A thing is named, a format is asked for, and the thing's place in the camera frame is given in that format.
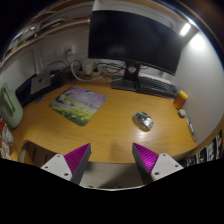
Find pale green bag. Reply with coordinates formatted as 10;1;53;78
0;82;24;130

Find black cable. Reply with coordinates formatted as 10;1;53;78
99;61;128;75

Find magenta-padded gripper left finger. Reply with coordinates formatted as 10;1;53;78
40;142;92;186

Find dark grey keyboard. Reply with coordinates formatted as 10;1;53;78
138;73;179;100

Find white wall socket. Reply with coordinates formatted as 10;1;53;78
56;44;77;57

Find white cable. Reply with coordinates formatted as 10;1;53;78
69;61;114;83

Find wooden wall shelf unit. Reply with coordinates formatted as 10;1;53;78
0;0;93;64

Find bright lamp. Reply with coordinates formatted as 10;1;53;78
179;22;192;37

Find white power strip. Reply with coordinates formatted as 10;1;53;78
79;63;103;78

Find amber jar with yellow lid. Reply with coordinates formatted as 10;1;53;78
173;90;189;111

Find floral print mouse pad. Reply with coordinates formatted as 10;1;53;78
49;86;108;127

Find transparent computer mouse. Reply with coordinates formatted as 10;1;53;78
133;111;154;131

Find black computer monitor with stand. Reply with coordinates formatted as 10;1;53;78
87;9;184;93

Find silver mini computer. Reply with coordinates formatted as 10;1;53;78
30;71;53;96

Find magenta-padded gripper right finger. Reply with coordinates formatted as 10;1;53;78
131;142;185;185

